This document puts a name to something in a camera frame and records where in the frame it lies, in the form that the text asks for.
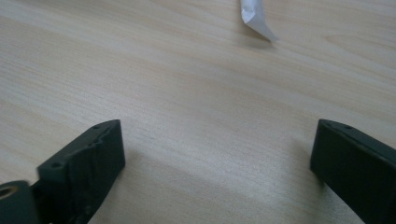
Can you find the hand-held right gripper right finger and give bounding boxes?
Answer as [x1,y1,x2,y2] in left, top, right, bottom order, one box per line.
[309,119,396,224]

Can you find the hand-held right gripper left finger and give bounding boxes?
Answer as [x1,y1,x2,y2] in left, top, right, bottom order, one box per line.
[31,119,126,224]

